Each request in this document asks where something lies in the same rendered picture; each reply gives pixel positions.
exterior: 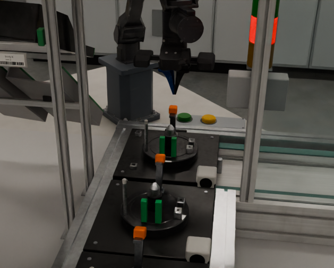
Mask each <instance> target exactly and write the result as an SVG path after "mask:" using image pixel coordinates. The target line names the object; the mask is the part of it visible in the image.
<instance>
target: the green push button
mask: <svg viewBox="0 0 334 268"><path fill-rule="evenodd" d="M177 119H178V120H179V121H182V122H187V121H190V120H191V115H190V114H188V113H180V114H179V115H178V116H177Z"/></svg>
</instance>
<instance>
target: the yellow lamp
mask: <svg viewBox="0 0 334 268"><path fill-rule="evenodd" d="M253 52H254V43H252V42H250V41H249V48H248V54H247V65H248V66H249V67H251V68H252V63H253Z"/></svg>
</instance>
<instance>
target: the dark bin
mask: <svg viewBox="0 0 334 268"><path fill-rule="evenodd" d="M56 13H57V25H58V36H59V47H60V53H72V54H75V44H74V30H73V27H72V25H71V22H70V20H69V17H68V15H66V14H63V13H61V12H58V11H56ZM38 28H44V19H43V12H42V5H41V4H35V3H24V2H13V1H3V0H0V41H12V42H23V43H38V38H37V29H38ZM85 47H86V56H87V57H94V53H95V48H93V47H90V46H87V45H86V46H85Z"/></svg>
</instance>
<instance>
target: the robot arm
mask: <svg viewBox="0 0 334 268"><path fill-rule="evenodd" d="M198 1H199V0H190V1H181V0H160V3H161V6H162V45H161V49H160V55H154V54H153V51H152V50H142V49H140V42H144V36H145V26H144V23H143V21H142V18H141V13H142V8H143V3H144V0H127V3H126V9H125V12H124V13H123V14H122V15H121V16H120V17H119V18H118V22H117V24H116V26H115V30H114V41H115V42H116V43H117V44H118V46H117V57H116V59H117V60H119V61H120V62H122V63H124V64H131V63H133V65H134V66H135V67H139V68H147V67H148V66H149V65H150V63H158V65H159V68H158V72H162V73H163V74H164V75H165V77H166V78H167V81H168V83H169V86H170V89H171V91H172V94H173V95H176V93H177V90H178V86H179V83H180V81H181V79H182V77H183V75H184V74H185V73H189V71H190V68H191V65H197V68H198V69H199V70H210V71H211V70H213V69H214V65H215V54H214V53H209V52H200V53H199V54H198V57H197V56H191V50H190V48H187V43H194V42H196V41H197V40H199V39H200V38H201V36H202V34H203V30H204V26H203V23H202V21H201V20H200V19H199V18H198V17H196V16H195V10H194V9H192V8H198V7H199V5H198ZM174 71H176V80H174Z"/></svg>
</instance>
